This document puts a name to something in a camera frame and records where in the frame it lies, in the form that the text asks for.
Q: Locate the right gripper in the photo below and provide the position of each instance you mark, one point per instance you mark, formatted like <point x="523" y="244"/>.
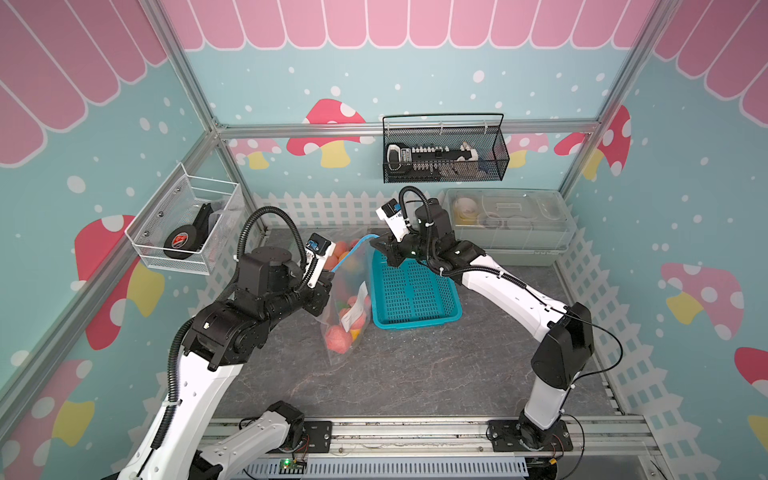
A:
<point x="393" y="254"/>

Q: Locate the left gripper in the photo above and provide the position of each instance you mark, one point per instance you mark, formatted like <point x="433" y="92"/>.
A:
<point x="320" y="293"/>

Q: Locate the blue stick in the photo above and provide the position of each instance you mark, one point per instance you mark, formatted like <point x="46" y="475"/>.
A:
<point x="351" y="287"/>

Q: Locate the yellow peach with leaf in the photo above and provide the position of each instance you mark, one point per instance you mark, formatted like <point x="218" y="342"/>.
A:
<point x="357" y="328"/>

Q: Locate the clear green zip-top bag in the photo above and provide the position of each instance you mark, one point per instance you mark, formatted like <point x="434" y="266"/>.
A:
<point x="345" y="240"/>

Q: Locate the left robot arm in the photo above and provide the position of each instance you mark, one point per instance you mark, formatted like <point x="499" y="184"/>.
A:
<point x="209" y="350"/>

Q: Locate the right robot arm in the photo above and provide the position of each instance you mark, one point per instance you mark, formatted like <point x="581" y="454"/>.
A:
<point x="420" y="230"/>

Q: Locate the teal plastic basket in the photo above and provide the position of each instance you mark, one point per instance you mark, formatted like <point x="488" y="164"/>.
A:
<point x="410" y="296"/>

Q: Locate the clear plastic storage box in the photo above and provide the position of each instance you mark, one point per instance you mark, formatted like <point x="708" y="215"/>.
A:
<point x="515" y="227"/>

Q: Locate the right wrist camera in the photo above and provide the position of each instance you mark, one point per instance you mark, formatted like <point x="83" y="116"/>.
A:
<point x="393" y="215"/>

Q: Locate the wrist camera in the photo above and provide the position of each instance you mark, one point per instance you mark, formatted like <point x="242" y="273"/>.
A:
<point x="393" y="215"/>
<point x="319" y="250"/>

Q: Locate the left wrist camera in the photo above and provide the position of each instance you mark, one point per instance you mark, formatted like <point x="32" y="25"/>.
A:
<point x="319" y="250"/>

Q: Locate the black wire wall basket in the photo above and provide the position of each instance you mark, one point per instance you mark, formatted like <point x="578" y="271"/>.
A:
<point x="456" y="147"/>

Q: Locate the white wire wall basket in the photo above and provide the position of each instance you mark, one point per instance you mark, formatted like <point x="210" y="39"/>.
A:
<point x="177" y="204"/>

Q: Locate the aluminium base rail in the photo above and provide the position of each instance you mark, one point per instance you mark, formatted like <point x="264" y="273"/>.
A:
<point x="602" y="447"/>

